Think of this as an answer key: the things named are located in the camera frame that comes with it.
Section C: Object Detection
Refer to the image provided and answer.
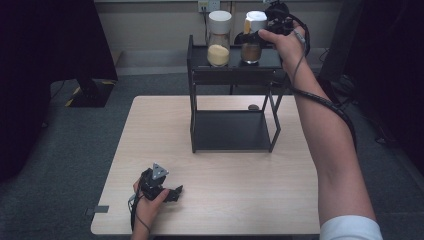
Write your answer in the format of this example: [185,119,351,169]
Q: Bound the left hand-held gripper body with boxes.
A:
[138,162,170,201]

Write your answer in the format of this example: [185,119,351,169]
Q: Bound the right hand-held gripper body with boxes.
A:
[264,0,301,37]

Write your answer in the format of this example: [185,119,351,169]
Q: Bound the glass jar with brown powder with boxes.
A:
[240,10,269,65]

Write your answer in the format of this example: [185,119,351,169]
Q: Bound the glass jar with yellow powder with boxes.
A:
[206,9,234,68]

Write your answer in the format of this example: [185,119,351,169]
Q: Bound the black metal shelf rack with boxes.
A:
[186,33,292,155]

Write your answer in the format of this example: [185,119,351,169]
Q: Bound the person's right hand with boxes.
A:
[257,20,308,73]

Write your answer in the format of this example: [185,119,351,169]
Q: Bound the person's left hand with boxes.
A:
[131,179,171,235]

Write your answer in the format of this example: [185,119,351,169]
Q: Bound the black chair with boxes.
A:
[229,28,312,96]

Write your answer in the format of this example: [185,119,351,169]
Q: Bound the grey table clamp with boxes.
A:
[84,205,110,218]

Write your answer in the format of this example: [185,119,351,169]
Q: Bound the dark stand with base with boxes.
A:
[309,0,365,105]

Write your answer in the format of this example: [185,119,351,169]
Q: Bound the black stand base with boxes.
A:
[64,77,117,109]

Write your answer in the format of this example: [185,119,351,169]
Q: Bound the dark curtain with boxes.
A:
[344,0,424,176]
[0,0,120,184]

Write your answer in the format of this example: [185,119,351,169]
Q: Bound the white sleeve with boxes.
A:
[319,214,385,240]

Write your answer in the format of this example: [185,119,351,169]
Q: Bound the left hand-held gripper black cable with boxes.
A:
[127,192,152,234]

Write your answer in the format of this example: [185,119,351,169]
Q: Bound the hand-held gripper black cable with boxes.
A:
[127,192,152,234]
[287,13,358,152]

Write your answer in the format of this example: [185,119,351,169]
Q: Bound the black wall socket cable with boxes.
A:
[202,11,210,46]

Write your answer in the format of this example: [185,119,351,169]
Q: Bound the white wall socket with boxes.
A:
[197,0,221,14]

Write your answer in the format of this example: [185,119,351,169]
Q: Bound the right hand-held gripper black cable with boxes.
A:
[287,13,358,152]

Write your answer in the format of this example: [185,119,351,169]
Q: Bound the black floor cables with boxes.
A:
[334,96,355,116]

